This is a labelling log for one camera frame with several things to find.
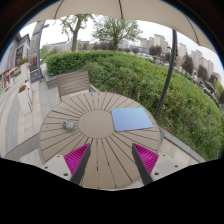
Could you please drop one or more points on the white planter with flowers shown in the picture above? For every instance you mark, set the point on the white planter with flowers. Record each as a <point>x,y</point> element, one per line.
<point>25,98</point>

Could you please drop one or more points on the beige patio umbrella canopy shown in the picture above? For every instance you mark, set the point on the beige patio umbrella canopy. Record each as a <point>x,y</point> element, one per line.
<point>157,11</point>

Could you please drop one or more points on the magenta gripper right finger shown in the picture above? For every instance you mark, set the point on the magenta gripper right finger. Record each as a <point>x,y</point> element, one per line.
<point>153,166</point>

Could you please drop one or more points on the grey slatted patio chair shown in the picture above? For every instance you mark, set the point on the grey slatted patio chair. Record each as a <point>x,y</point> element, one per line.
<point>74,82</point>

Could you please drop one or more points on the black curved umbrella pole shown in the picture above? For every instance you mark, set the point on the black curved umbrella pole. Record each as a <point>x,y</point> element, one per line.
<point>174,53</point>

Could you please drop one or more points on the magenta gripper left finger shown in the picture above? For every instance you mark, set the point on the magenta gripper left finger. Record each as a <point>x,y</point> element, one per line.
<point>70,167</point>

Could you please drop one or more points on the round slatted patio table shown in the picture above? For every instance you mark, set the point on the round slatted patio table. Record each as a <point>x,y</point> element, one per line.
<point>111,164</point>

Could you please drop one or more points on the green hedge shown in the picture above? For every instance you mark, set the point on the green hedge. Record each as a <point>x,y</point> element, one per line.
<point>187,112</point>

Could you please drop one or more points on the far white planter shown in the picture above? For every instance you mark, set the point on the far white planter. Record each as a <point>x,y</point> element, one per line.
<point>23,63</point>

